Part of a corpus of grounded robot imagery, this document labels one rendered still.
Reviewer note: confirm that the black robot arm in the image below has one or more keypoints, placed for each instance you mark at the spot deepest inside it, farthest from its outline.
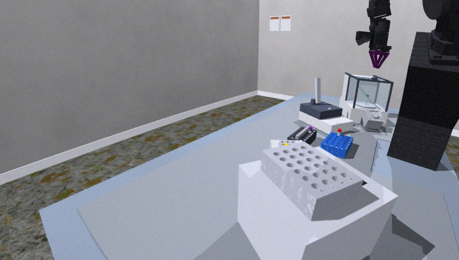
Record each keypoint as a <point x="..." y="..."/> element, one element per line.
<point x="442" y="42"/>

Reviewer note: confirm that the white block with grey holes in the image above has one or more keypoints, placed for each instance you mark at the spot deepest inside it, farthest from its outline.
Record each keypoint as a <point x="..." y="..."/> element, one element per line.
<point x="277" y="143"/>

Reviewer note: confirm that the blue tube rack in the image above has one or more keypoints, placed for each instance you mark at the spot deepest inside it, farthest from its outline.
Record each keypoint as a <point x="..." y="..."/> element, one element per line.
<point x="332" y="144"/>

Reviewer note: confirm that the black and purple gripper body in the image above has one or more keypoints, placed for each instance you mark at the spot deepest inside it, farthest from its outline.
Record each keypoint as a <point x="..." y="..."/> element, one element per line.
<point x="384" y="47"/>

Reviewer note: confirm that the white block with round holes on base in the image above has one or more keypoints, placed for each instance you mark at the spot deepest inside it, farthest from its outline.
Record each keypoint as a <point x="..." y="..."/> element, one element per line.
<point x="314" y="207"/>

